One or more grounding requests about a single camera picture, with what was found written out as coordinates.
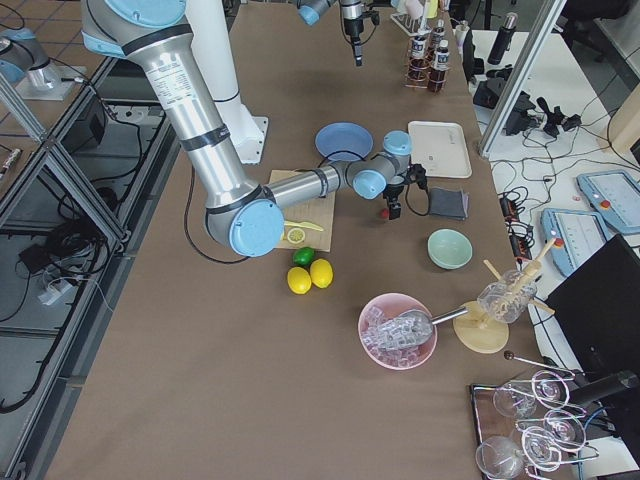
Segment dark drink bottle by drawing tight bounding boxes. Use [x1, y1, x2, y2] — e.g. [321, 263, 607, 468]
[427, 40, 449, 93]
[431, 19, 445, 50]
[406, 30, 430, 88]

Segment black thermos bottle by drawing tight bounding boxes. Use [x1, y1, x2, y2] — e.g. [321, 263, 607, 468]
[487, 12, 518, 65]

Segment metal ice scoop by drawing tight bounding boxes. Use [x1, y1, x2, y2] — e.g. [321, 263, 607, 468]
[388, 306, 468, 349]

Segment mint green bowl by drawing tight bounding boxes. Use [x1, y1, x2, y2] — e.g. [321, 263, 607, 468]
[427, 229, 473, 270]

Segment yellow lemon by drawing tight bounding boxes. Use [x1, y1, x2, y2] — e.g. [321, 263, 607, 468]
[286, 266, 312, 295]
[309, 258, 334, 289]

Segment green lime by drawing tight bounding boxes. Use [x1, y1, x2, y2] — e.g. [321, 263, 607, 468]
[293, 246, 316, 267]

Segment copper wire bottle rack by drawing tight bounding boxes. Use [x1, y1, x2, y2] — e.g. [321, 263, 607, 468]
[404, 32, 450, 93]

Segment blue teach pendant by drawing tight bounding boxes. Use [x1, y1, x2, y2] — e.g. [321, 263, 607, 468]
[540, 208, 612, 277]
[576, 170, 640, 235]

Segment clear glass mug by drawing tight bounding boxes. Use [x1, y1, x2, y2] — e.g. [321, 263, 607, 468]
[477, 270, 537, 324]

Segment grey folded cloth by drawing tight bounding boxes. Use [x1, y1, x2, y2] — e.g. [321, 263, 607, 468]
[428, 187, 469, 220]

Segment blue plate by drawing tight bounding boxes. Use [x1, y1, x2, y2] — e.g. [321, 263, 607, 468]
[315, 122, 373, 161]

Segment yellow plastic knife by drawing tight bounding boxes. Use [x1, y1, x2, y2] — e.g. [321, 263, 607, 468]
[284, 220, 324, 232]

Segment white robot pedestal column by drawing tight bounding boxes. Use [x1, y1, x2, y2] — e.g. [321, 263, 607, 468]
[186, 0, 268, 164]

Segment cream plastic tray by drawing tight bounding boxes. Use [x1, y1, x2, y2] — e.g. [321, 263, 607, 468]
[408, 120, 472, 179]

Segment clear ice cubes pile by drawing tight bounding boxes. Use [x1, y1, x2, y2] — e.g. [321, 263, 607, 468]
[361, 306, 436, 368]

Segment wooden mug tree stand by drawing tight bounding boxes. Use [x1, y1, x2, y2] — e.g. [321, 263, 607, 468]
[453, 238, 555, 354]

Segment yellow cup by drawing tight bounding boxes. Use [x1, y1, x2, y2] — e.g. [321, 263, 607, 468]
[424, 0, 439, 19]

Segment wine glass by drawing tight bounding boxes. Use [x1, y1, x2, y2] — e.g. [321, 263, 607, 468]
[531, 370, 569, 409]
[475, 436, 524, 479]
[493, 380, 537, 420]
[542, 409, 586, 452]

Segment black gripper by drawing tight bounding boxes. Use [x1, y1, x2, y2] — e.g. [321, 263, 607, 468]
[340, 0, 379, 67]
[382, 164, 428, 220]

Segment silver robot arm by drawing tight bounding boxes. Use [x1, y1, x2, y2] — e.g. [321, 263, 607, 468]
[295, 0, 379, 67]
[81, 0, 412, 257]

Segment black monitor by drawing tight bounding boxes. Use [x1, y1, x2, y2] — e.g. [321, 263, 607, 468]
[546, 235, 639, 376]

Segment pink bowl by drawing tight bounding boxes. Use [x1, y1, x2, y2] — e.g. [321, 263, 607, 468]
[358, 293, 438, 370]

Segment wooden cutting board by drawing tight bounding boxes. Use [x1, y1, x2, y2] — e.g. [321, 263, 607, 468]
[268, 169, 335, 252]

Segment white wire cup rack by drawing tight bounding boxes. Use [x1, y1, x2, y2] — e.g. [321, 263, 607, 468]
[390, 0, 433, 36]

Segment aluminium frame post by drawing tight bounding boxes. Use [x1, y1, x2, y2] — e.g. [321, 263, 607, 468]
[478, 0, 566, 159]

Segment pink cup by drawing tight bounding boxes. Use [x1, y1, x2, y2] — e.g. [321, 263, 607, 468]
[404, 0, 425, 20]

